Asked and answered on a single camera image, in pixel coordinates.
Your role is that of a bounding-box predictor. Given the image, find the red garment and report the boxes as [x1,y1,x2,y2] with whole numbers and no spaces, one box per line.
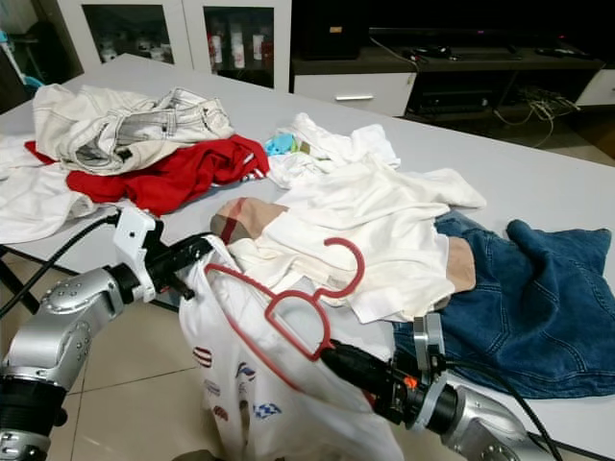
[24,134,270,214]

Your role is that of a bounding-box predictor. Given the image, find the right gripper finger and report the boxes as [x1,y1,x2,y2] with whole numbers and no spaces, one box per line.
[320,343,378,374]
[326,357,379,390]

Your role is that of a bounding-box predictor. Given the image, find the black TV stand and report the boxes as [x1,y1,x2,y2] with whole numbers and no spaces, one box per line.
[290,43,606,121]

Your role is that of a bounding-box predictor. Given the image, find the white printed T-shirt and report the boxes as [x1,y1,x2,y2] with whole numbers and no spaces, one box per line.
[178,235,419,461]

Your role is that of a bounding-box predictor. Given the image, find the cream short sleeve shirt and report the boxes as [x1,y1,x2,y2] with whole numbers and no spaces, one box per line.
[231,158,488,325]

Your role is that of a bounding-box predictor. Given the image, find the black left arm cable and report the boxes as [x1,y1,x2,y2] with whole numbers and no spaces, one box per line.
[0,213,121,318]

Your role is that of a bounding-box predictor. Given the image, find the tangled power cables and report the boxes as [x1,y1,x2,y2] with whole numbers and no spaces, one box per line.
[490,85,582,145]

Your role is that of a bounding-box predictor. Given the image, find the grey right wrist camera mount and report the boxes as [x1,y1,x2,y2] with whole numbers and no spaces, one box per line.
[411,312,457,433]

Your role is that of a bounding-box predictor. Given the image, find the blue denim jeans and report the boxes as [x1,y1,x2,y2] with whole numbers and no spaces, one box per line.
[394,211,615,400]

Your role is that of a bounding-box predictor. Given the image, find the white cotton garment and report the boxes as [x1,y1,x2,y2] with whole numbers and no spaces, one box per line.
[0,134,102,246]

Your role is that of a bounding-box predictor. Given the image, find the black speaker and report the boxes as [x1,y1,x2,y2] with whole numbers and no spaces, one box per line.
[298,0,371,61]

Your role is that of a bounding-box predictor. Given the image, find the light blue small cloth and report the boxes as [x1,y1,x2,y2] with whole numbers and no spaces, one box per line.
[264,133,297,158]

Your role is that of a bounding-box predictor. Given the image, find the white crumpled garment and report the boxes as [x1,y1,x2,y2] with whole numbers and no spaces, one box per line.
[267,112,402,190]

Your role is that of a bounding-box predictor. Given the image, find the white glass door cabinet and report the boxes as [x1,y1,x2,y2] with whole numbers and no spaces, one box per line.
[58,0,294,92]

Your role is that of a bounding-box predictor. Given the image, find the grey folding table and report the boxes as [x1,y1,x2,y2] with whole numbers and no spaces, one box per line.
[0,53,615,461]

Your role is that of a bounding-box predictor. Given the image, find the white drawer front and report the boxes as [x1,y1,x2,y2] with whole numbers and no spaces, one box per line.
[293,72,419,118]
[575,69,615,107]

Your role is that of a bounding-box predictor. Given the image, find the black television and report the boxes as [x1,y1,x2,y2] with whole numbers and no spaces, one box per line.
[365,0,615,44]

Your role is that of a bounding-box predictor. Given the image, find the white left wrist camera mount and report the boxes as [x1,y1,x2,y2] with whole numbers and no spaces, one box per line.
[112,206,164,303]

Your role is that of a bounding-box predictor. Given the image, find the red plastic clothes hanger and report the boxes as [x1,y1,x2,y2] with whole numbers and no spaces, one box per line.
[207,237,366,393]

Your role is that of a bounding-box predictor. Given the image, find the cream denim jeans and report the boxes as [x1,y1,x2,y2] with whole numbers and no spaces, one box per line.
[34,85,236,176]

